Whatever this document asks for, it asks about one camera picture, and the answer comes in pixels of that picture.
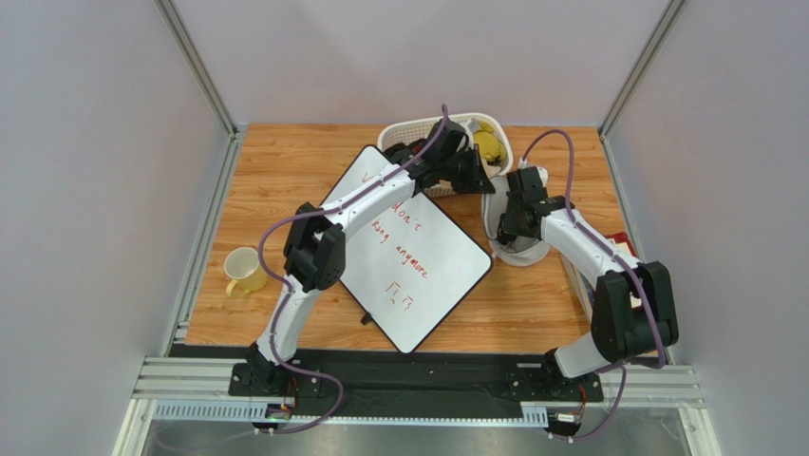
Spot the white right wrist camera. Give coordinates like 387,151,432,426
517,160,549,188

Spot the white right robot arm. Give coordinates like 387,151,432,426
482,166,679,395

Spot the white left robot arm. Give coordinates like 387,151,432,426
229,116,495,396

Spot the white mesh laundry bag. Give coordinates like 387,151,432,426
481,176,551,267

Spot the white whiteboard with red writing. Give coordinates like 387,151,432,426
322,144,494,354

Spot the red hardcover book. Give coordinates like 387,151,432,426
606,232,638,257

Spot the yellow garment in basket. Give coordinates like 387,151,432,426
473,122,507,165

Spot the white plastic laundry basket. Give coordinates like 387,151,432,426
377,112,514,198

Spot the beige bra in basket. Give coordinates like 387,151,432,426
481,158,503,179

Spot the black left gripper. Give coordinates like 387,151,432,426
440,143,497,195

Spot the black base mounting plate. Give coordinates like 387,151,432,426
228,348,604,418

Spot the yellow mug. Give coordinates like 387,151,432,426
223,247,268,298

